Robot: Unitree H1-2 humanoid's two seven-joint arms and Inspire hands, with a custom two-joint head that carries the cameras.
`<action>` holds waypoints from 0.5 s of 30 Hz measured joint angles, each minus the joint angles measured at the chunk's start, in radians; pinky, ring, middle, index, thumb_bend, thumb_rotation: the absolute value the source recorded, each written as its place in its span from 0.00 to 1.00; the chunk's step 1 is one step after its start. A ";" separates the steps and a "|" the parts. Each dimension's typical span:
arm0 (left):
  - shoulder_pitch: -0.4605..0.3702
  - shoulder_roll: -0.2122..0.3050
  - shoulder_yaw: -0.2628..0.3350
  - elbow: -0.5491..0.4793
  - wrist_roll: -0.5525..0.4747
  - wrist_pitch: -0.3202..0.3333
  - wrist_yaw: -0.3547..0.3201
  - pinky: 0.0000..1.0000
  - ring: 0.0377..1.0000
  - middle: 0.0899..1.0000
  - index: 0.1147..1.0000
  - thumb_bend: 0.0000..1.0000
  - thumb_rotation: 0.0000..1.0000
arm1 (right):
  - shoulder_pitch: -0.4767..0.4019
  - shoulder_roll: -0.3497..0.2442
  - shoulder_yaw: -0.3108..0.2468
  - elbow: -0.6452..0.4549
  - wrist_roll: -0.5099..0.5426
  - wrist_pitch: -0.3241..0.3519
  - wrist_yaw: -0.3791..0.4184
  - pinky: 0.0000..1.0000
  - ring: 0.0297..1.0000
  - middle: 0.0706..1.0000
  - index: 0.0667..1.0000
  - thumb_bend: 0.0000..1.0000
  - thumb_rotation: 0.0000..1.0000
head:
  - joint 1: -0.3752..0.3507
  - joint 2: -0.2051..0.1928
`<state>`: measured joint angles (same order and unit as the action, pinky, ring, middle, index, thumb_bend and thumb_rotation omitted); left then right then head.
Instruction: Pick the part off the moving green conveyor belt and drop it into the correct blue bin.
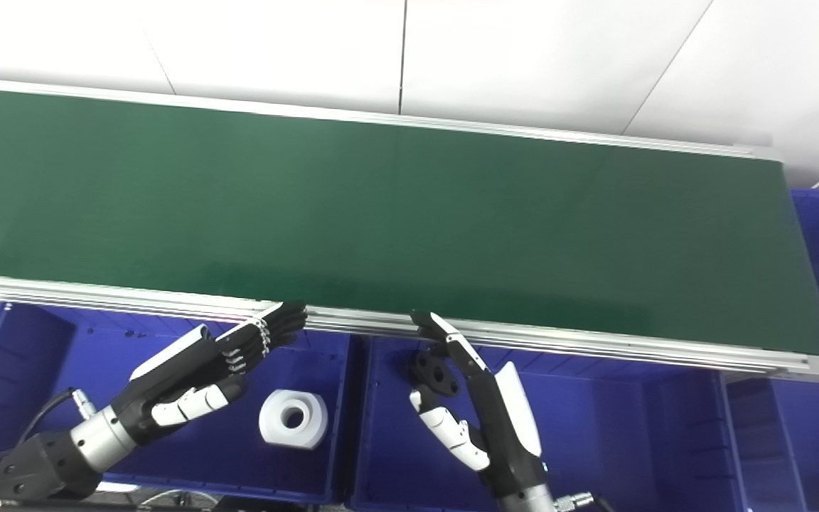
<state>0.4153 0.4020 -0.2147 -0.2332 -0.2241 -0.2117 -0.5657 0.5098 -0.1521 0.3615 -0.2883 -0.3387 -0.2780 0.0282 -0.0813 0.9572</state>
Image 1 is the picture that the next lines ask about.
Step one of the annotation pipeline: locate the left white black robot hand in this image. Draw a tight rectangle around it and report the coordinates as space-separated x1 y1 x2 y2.
112 302 309 445

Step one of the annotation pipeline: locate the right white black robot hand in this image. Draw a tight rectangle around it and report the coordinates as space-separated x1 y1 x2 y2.
409 310 548 500

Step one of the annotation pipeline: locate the blue plastic bin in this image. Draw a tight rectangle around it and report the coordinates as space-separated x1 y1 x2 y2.
346 334 737 512
0 300 353 506

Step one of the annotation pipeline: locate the black flange part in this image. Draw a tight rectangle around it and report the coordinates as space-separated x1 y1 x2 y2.
409 348 461 397

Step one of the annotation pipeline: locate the green conveyor belt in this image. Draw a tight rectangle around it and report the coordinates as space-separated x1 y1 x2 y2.
0 87 819 356

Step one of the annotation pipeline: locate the large blue plastic crate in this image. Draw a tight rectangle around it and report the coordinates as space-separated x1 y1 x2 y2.
726 188 819 512

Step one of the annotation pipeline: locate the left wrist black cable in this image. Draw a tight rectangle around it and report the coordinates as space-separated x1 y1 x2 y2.
15 387 96 449

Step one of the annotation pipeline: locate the wide aluminium conveyor side rail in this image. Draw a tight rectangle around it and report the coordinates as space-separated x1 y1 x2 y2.
0 272 819 385

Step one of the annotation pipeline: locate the white ring-shaped plastic part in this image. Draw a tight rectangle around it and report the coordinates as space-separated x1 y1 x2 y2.
259 389 328 450

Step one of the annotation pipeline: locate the thin aluminium conveyor side rail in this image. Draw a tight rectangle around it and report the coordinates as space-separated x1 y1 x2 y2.
0 75 783 163

